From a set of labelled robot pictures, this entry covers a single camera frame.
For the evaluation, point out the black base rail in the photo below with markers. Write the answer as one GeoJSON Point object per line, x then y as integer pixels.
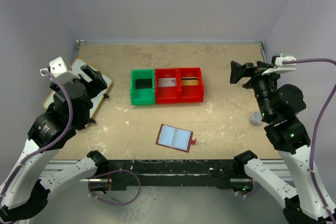
{"type": "Point", "coordinates": [218, 173]}

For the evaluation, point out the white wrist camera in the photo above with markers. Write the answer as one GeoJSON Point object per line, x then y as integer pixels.
{"type": "Point", "coordinates": [282, 62]}
{"type": "Point", "coordinates": [61, 70]}

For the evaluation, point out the outer red plastic bin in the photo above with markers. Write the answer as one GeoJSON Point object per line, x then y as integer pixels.
{"type": "Point", "coordinates": [192, 94]}

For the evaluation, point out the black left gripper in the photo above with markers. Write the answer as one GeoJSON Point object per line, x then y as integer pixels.
{"type": "Point", "coordinates": [97, 83]}

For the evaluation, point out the middle red plastic bin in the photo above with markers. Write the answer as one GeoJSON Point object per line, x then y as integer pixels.
{"type": "Point", "coordinates": [168, 95]}

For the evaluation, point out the yellow-framed whiteboard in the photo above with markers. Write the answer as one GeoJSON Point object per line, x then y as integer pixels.
{"type": "Point", "coordinates": [97, 83]}

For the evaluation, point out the red plastic bin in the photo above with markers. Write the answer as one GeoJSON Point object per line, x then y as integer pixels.
{"type": "Point", "coordinates": [192, 94]}
{"type": "Point", "coordinates": [168, 95]}

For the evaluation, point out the grey round object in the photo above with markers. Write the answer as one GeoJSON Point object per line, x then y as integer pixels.
{"type": "Point", "coordinates": [256, 119]}

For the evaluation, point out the white card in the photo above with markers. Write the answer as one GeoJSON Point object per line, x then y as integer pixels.
{"type": "Point", "coordinates": [166, 82]}

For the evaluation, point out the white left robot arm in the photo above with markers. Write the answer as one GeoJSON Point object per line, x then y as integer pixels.
{"type": "Point", "coordinates": [24, 194]}

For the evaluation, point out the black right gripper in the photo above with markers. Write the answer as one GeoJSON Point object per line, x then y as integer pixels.
{"type": "Point", "coordinates": [239, 70]}

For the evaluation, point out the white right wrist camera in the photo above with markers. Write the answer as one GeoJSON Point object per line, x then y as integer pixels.
{"type": "Point", "coordinates": [282, 62]}

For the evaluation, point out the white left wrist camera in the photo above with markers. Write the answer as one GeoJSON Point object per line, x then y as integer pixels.
{"type": "Point", "coordinates": [61, 70]}

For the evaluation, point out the red leather card holder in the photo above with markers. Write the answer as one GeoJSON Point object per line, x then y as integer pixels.
{"type": "Point", "coordinates": [175, 138]}

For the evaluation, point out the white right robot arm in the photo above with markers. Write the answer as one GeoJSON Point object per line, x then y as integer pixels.
{"type": "Point", "coordinates": [307, 201]}

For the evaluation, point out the black VIP card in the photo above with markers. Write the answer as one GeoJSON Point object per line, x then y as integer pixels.
{"type": "Point", "coordinates": [143, 84]}

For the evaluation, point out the green plastic bin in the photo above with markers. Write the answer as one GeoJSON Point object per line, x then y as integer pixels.
{"type": "Point", "coordinates": [142, 96]}

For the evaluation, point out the aluminium table frame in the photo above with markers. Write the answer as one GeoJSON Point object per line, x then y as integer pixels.
{"type": "Point", "coordinates": [279, 106]}

